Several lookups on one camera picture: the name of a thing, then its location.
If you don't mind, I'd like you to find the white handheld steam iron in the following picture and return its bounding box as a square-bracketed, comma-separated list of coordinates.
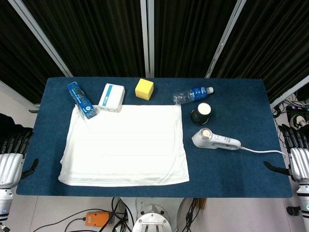
[191, 128, 242, 151]

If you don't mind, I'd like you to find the black floor cable bundle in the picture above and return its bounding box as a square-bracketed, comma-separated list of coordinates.
[184, 198, 202, 232]
[110, 197, 133, 232]

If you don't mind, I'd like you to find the blue printed carton box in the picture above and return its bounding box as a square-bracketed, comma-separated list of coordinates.
[67, 81, 99, 120]

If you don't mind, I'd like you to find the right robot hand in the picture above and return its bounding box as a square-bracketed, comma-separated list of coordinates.
[263, 123, 309, 186]

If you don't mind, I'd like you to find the white box with blue stripe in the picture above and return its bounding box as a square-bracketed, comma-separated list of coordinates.
[98, 83, 126, 114]

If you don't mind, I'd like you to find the black paper cup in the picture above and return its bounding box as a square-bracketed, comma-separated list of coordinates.
[190, 102, 212, 126]

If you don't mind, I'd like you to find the dark blue table mat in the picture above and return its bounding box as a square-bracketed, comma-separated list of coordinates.
[15, 77, 294, 199]

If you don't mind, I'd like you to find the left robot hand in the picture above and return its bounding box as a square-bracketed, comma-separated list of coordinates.
[0, 130, 39, 190]

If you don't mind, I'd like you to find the clear plastic bottle blue label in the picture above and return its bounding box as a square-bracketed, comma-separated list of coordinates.
[172, 86, 214, 106]

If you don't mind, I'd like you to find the black pleated curtain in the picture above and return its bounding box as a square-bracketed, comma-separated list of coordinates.
[0, 0, 309, 105]

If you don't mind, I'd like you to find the white cloth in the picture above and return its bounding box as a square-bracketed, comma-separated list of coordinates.
[57, 104, 190, 187]

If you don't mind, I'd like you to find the white cable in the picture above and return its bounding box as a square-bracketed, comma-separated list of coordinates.
[239, 145, 291, 158]

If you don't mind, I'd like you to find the yellow foam cube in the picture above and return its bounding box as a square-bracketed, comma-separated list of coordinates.
[135, 78, 155, 101]

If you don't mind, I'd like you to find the black caster wheel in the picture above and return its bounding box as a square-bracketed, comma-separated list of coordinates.
[286, 205, 302, 217]

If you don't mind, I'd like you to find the orange floor device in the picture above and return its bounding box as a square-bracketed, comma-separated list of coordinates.
[85, 211, 111, 228]

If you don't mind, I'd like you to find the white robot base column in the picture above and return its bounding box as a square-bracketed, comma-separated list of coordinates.
[131, 198, 180, 232]

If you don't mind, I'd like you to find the grey aluminium frame post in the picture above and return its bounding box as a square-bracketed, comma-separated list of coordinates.
[0, 80, 40, 108]
[8, 0, 73, 78]
[205, 0, 253, 79]
[269, 74, 309, 110]
[140, 0, 155, 78]

